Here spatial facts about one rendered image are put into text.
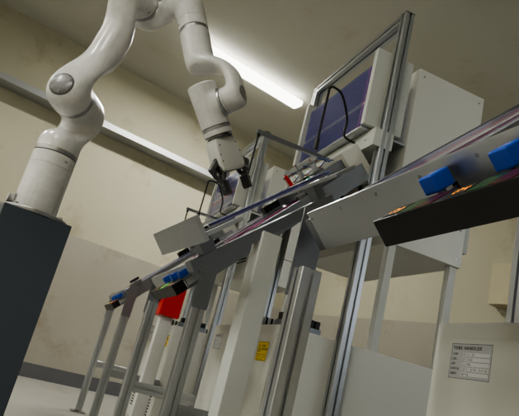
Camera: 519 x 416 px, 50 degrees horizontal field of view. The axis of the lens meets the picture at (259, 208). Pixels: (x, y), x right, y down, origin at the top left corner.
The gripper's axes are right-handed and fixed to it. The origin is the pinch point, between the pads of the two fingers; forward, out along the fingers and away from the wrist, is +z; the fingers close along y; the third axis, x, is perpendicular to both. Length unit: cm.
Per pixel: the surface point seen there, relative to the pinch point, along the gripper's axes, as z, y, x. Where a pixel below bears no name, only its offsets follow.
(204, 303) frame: 28.5, 12.2, -16.4
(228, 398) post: 49, 31, 1
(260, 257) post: 19.7, 10.3, 8.5
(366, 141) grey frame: -1, -63, 11
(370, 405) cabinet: 81, -24, 1
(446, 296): 62, -67, 19
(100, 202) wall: -37, -202, -353
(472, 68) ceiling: -31, -334, -25
